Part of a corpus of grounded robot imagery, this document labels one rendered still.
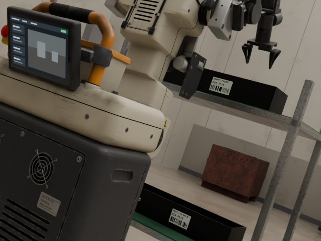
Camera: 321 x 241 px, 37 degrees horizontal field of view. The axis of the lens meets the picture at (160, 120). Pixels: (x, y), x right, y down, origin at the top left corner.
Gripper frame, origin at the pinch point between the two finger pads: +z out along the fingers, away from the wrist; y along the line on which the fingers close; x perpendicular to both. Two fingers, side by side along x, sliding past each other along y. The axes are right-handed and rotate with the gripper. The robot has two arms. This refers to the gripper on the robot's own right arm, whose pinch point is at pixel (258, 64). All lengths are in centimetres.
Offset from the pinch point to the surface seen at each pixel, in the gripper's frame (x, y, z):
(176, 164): -493, 332, 364
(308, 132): -1.6, -24.3, 22.4
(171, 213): 22, 20, 68
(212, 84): -1.4, 19.9, 14.1
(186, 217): 22, 13, 67
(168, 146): -466, 333, 317
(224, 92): -0.6, 13.5, 15.5
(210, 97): 11.2, 13.7, 15.1
